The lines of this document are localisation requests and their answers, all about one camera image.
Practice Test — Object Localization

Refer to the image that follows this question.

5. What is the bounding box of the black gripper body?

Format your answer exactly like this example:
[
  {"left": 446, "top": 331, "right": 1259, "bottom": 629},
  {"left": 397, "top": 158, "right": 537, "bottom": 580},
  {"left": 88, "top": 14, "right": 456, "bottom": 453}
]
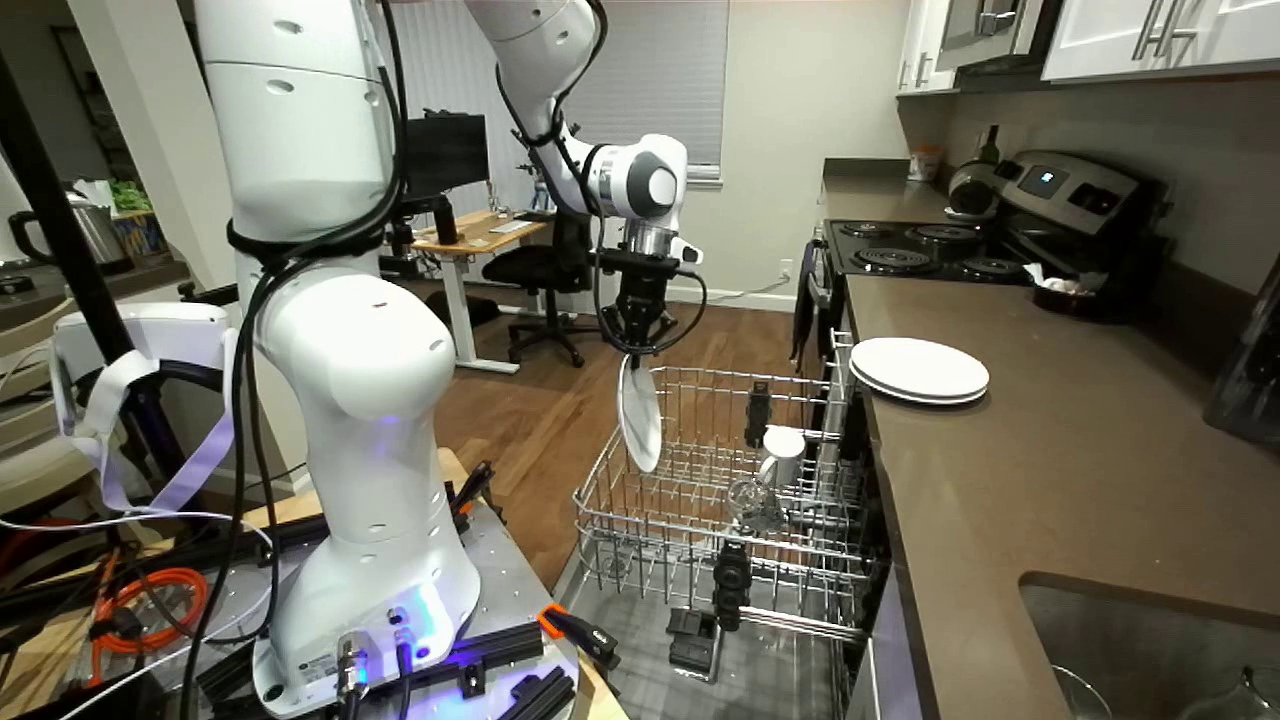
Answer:
[{"left": 593, "top": 243, "right": 711, "bottom": 346}]

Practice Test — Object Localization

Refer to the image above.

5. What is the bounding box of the dishwasher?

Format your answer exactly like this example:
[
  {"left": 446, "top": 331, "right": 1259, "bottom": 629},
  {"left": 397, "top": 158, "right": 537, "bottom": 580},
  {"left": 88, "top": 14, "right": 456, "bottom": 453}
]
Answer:
[{"left": 551, "top": 557, "right": 893, "bottom": 720}]

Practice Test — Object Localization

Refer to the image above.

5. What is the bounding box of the black office chair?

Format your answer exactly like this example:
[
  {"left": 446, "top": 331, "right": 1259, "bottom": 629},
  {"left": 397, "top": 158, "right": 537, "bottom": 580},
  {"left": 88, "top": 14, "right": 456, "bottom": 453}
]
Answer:
[{"left": 481, "top": 207, "right": 600, "bottom": 371}]

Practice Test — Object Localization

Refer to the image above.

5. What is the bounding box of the white ceramic mug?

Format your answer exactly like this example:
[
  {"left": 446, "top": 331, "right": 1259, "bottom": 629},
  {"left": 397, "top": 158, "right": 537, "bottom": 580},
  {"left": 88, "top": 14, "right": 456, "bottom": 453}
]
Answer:
[{"left": 760, "top": 420, "right": 812, "bottom": 493}]

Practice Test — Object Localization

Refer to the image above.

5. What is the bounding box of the wooden desk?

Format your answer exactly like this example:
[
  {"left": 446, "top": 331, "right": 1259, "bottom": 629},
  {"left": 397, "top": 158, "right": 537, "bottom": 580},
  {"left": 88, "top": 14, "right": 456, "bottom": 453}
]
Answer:
[{"left": 406, "top": 207, "right": 557, "bottom": 380}]

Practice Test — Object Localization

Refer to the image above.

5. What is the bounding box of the clear drinking glass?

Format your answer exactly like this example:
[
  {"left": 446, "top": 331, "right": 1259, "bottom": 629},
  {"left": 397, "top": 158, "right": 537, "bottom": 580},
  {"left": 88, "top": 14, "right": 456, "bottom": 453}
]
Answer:
[{"left": 732, "top": 465, "right": 794, "bottom": 541}]

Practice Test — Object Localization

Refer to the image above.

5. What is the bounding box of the black computer monitor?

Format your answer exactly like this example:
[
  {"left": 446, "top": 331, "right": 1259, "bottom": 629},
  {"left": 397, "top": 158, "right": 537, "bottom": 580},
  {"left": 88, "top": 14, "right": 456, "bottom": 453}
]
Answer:
[{"left": 397, "top": 108, "right": 494, "bottom": 248}]

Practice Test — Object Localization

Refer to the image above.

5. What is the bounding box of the black cutlery basket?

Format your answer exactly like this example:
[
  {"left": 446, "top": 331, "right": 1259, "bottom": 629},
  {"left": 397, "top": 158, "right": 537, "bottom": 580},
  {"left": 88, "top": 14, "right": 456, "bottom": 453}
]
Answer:
[{"left": 661, "top": 605, "right": 730, "bottom": 690}]

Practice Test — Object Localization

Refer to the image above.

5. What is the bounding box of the black steel stove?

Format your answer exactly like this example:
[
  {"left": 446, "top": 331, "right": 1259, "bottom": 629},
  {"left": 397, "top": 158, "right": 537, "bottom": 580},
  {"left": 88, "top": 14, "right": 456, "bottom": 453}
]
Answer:
[{"left": 798, "top": 149, "right": 1172, "bottom": 371}]

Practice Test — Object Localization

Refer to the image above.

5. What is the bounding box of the black bar clamp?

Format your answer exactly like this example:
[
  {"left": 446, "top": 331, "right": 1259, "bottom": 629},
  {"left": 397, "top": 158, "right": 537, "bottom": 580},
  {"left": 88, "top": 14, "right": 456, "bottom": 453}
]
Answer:
[{"left": 446, "top": 619, "right": 580, "bottom": 720}]

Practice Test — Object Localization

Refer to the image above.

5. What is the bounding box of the black dish with cloth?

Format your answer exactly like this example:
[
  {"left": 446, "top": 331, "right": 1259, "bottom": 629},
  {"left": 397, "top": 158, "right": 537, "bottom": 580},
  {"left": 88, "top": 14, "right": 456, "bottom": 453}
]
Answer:
[{"left": 1019, "top": 255, "right": 1137, "bottom": 324}]

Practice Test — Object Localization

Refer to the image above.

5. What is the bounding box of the black tripod pole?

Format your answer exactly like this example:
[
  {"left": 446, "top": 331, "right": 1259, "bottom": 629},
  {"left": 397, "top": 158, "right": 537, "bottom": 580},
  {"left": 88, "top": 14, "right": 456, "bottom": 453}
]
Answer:
[{"left": 0, "top": 55, "right": 188, "bottom": 489}]

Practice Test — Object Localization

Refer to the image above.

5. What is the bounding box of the steel kitchen sink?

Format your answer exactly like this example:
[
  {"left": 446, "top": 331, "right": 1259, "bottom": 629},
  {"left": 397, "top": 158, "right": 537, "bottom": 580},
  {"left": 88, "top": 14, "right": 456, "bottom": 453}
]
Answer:
[{"left": 1017, "top": 573, "right": 1280, "bottom": 720}]

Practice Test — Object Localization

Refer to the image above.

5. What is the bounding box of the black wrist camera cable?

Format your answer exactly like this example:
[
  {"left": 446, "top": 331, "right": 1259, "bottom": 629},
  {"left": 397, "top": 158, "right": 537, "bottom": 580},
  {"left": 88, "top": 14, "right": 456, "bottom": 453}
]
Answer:
[{"left": 494, "top": 0, "right": 711, "bottom": 352}]

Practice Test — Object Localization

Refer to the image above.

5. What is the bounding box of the wire dishwasher rack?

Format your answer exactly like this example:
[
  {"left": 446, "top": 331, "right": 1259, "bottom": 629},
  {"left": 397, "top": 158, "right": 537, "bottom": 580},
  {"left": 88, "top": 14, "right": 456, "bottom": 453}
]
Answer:
[{"left": 574, "top": 365, "right": 893, "bottom": 650}]

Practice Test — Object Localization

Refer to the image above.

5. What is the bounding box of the orange handled clamp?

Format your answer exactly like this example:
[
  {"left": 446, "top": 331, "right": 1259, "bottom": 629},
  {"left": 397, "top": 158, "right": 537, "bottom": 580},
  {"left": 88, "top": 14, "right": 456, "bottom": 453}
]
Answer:
[{"left": 537, "top": 601, "right": 625, "bottom": 674}]

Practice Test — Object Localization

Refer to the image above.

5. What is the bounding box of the white wall cabinet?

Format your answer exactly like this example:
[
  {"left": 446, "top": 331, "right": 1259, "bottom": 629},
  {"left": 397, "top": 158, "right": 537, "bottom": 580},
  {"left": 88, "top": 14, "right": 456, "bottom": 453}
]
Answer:
[
  {"left": 1037, "top": 0, "right": 1280, "bottom": 89},
  {"left": 893, "top": 0, "right": 960, "bottom": 96}
]

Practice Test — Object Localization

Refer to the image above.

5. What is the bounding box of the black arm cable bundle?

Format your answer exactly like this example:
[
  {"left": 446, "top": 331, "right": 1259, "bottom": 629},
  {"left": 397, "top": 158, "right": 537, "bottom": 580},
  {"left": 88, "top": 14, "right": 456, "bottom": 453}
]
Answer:
[{"left": 173, "top": 0, "right": 411, "bottom": 720}]

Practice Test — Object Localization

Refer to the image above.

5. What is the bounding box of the white strap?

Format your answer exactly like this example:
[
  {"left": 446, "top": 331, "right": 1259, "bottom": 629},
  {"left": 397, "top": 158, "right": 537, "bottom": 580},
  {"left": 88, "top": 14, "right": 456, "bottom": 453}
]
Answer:
[{"left": 54, "top": 341, "right": 247, "bottom": 520}]

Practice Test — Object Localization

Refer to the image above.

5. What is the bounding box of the orange cable coil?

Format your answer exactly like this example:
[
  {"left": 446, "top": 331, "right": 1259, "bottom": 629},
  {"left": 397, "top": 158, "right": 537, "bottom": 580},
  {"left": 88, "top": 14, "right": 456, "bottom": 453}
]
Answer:
[{"left": 83, "top": 565, "right": 216, "bottom": 661}]

